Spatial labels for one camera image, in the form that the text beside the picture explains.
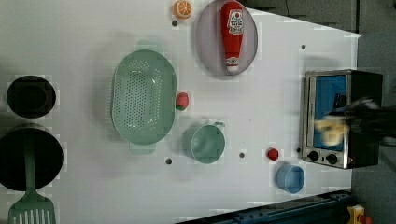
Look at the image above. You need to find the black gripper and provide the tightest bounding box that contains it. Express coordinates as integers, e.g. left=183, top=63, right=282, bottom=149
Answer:
left=330, top=98, right=396, bottom=138

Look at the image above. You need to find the peeled toy banana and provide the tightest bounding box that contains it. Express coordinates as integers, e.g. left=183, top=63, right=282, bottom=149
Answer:
left=314, top=119, right=349, bottom=147

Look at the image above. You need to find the black toaster oven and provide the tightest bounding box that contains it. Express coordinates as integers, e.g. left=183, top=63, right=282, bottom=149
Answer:
left=302, top=70, right=383, bottom=169

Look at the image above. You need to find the blue cup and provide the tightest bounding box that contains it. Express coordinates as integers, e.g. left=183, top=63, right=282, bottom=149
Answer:
left=276, top=164, right=305, bottom=194

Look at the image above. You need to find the small red strawberry toy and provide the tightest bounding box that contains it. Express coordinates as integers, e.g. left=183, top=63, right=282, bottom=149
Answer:
left=267, top=148, right=279, bottom=161

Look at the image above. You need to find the red ketchup bottle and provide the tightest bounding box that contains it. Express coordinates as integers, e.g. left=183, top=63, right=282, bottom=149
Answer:
left=220, top=1, right=244, bottom=73

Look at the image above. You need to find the grey round plate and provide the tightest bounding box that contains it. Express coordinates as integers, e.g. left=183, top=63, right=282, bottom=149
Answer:
left=195, top=0, right=258, bottom=76

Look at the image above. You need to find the large red strawberry toy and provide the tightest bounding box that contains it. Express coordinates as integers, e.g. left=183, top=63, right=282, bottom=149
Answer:
left=176, top=92, right=189, bottom=111

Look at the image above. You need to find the orange slice toy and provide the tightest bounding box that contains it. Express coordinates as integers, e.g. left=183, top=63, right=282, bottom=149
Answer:
left=173, top=0, right=192, bottom=20

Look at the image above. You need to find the green colander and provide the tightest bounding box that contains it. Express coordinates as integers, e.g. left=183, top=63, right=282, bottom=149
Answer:
left=111, top=40, right=177, bottom=155

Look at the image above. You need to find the small black pot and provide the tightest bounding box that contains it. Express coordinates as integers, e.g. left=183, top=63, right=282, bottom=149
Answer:
left=7, top=76, right=57, bottom=119

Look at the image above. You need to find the green slotted spatula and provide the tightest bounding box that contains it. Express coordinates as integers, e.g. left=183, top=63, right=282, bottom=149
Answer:
left=7, top=134, right=56, bottom=224

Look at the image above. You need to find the blue metal frame rail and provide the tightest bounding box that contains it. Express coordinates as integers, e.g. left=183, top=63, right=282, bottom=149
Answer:
left=178, top=190, right=357, bottom=224

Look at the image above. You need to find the green cup with handle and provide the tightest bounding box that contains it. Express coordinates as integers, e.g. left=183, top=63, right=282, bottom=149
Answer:
left=182, top=121, right=226, bottom=164

